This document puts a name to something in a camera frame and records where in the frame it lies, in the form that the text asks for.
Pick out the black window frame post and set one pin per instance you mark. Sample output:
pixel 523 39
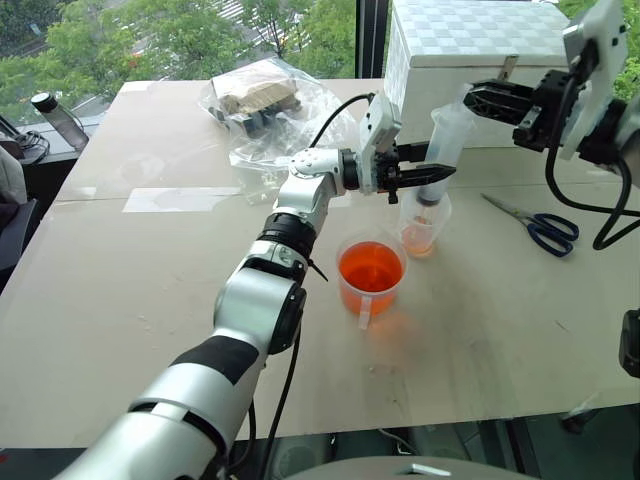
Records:
pixel 372 37

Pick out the white checkered box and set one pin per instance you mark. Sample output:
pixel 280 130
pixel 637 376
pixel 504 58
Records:
pixel 475 40

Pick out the black device at table edge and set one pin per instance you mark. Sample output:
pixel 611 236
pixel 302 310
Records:
pixel 631 345

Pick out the clear bottle with black cap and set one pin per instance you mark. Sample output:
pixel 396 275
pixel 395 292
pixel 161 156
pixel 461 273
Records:
pixel 62 120

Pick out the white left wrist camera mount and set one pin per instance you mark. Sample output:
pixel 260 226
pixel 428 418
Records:
pixel 378 122

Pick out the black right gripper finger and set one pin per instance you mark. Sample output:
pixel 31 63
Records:
pixel 500 109
pixel 505 90

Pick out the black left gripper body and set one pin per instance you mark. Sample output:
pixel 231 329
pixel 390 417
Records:
pixel 389 172

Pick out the measuring cup with red liquid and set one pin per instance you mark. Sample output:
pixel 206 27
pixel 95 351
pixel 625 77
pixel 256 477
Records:
pixel 371 272

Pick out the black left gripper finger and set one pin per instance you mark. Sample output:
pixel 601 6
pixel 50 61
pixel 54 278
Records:
pixel 425 175
pixel 412 152

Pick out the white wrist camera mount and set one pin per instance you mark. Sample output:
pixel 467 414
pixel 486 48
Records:
pixel 378 122
pixel 602 35

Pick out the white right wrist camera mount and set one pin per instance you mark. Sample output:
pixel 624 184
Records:
pixel 602 35

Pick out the clear plastic syringe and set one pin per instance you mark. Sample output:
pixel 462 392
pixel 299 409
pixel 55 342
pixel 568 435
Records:
pixel 446 137

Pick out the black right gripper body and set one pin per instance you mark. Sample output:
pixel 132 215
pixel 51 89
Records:
pixel 550 107

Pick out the small clear plastic cup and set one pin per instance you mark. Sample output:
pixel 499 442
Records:
pixel 425 235

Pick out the clear plastic bag with contents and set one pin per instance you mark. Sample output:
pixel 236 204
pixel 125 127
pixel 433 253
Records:
pixel 260 105

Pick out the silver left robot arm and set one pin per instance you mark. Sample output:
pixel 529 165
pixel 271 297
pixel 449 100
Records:
pixel 260 295

